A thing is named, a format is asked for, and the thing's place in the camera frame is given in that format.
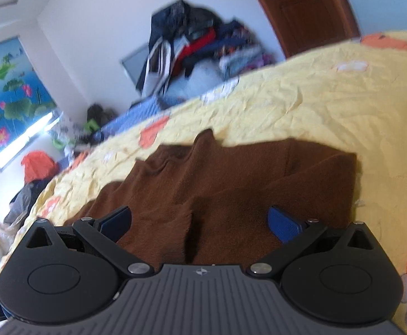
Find black bag on floor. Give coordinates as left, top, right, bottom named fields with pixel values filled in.
left=86, top=104, right=117, bottom=130

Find grey framed panel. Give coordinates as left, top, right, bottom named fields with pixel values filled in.
left=121, top=44, right=149, bottom=86

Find blue quilted blanket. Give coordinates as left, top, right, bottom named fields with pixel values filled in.
left=92, top=95, right=185, bottom=143

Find lotus flower wall poster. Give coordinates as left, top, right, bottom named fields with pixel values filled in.
left=0, top=37, right=59, bottom=171

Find yellow patterned bed quilt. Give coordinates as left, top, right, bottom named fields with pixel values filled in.
left=0, top=32, right=407, bottom=334

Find green plastic stool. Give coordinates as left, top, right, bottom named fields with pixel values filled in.
left=50, top=119, right=100, bottom=150

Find brown knit sweater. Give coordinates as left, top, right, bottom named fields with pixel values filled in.
left=78, top=129, right=357, bottom=269

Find brown wooden door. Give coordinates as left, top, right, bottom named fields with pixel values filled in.
left=258, top=0, right=360, bottom=58

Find orange plastic bag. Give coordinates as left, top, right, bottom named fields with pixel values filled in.
left=20, top=150, right=59, bottom=184

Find pile of clothes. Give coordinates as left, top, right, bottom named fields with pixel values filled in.
left=135, top=0, right=275, bottom=97

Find dark clothes beside bed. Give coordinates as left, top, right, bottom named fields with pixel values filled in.
left=3, top=178, right=51, bottom=225

